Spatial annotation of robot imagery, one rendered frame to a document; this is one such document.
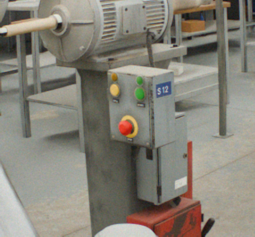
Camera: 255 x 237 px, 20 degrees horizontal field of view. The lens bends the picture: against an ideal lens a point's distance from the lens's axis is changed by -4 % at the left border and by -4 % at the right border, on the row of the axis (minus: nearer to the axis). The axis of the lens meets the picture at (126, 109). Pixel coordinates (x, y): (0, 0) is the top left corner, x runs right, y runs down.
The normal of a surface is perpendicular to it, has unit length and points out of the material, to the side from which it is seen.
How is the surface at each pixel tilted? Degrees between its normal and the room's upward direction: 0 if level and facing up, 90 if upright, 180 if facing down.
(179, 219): 90
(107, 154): 90
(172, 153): 90
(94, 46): 127
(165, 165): 90
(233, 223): 0
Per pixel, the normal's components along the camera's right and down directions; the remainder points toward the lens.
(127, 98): -0.68, 0.21
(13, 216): 0.52, -0.43
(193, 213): 0.74, 0.13
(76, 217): -0.04, -0.97
